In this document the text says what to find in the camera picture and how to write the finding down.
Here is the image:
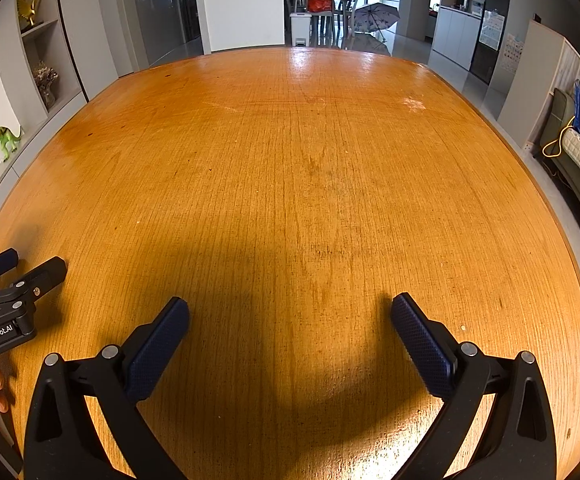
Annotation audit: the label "white wall shelf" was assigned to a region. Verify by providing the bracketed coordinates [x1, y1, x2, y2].
[0, 0, 88, 121]

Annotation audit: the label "gold eagle statue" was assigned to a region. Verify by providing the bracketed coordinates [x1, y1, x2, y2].
[17, 0, 45, 28]

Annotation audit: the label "yellow cable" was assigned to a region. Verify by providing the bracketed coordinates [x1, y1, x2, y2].
[542, 115, 578, 158]

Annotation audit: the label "white cabinet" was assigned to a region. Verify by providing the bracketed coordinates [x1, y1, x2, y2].
[431, 7, 486, 72]

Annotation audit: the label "white trash bin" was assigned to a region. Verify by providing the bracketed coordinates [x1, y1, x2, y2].
[290, 10, 313, 47]

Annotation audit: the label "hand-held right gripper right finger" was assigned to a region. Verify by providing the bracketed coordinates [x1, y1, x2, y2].
[390, 294, 557, 480]

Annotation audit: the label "dried flowers in vase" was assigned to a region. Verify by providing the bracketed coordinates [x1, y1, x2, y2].
[32, 62, 60, 110]

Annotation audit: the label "wall calendar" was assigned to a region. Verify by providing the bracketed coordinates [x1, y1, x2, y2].
[479, 10, 506, 52]

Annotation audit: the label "wall poster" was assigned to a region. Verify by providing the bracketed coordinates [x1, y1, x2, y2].
[502, 34, 525, 73]

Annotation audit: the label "glass door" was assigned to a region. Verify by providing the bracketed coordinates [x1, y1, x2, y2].
[130, 0, 201, 63]

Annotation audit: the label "white board panel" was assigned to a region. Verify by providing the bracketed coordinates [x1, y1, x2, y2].
[497, 20, 580, 151]

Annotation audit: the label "open patterned umbrella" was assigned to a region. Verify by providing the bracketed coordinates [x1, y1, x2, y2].
[352, 2, 401, 43]

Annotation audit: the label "green dinosaur toy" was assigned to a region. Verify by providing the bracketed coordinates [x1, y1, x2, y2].
[0, 118, 24, 162]

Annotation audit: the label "green sofa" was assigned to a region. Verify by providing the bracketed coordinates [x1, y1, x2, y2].
[540, 89, 580, 233]

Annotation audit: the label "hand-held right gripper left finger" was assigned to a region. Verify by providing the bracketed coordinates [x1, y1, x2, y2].
[24, 296, 191, 480]

